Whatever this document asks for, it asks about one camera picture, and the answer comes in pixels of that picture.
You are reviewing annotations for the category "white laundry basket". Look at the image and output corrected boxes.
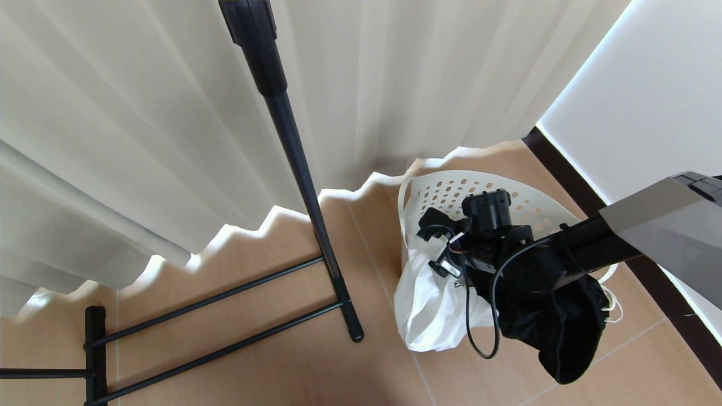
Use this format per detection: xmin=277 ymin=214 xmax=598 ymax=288
xmin=397 ymin=169 xmax=624 ymax=325

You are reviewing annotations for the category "beige curtain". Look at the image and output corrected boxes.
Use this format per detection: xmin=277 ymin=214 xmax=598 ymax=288
xmin=0 ymin=0 xmax=633 ymax=317

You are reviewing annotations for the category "black garment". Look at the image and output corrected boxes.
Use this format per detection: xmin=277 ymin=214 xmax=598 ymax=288
xmin=495 ymin=273 xmax=611 ymax=386

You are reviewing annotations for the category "white garment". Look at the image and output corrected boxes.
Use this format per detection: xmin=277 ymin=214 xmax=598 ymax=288
xmin=393 ymin=233 xmax=498 ymax=354

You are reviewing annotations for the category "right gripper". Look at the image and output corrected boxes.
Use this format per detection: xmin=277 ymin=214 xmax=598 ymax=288
xmin=432 ymin=242 xmax=497 ymax=291

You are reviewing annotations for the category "black clothes rack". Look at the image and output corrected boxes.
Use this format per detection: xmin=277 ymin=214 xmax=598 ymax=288
xmin=0 ymin=0 xmax=365 ymax=406

